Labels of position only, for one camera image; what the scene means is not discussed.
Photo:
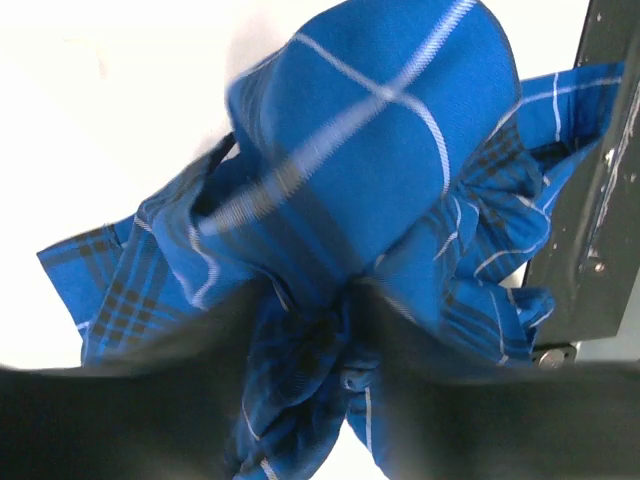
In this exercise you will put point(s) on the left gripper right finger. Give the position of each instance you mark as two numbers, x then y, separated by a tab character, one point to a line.
448	415

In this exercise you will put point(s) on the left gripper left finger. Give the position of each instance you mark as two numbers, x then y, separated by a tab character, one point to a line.
163	410

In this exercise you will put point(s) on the blue plaid shirt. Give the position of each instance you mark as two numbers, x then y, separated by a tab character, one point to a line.
389	141

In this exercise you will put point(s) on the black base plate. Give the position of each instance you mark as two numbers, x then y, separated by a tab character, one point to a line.
592	259

